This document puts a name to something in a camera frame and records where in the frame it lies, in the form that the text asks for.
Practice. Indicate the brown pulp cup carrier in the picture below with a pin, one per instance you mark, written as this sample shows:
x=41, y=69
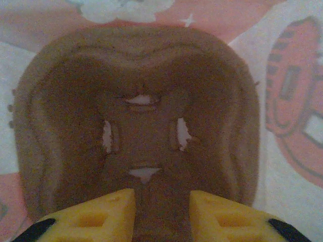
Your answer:
x=141, y=75

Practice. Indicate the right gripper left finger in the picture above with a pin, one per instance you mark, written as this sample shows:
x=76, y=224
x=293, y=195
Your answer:
x=96, y=221

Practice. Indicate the red paper takeout bag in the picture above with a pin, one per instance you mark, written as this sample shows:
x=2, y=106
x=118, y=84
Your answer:
x=227, y=20

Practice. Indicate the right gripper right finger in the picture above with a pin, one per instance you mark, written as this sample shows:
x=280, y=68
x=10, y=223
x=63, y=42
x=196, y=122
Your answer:
x=227, y=221

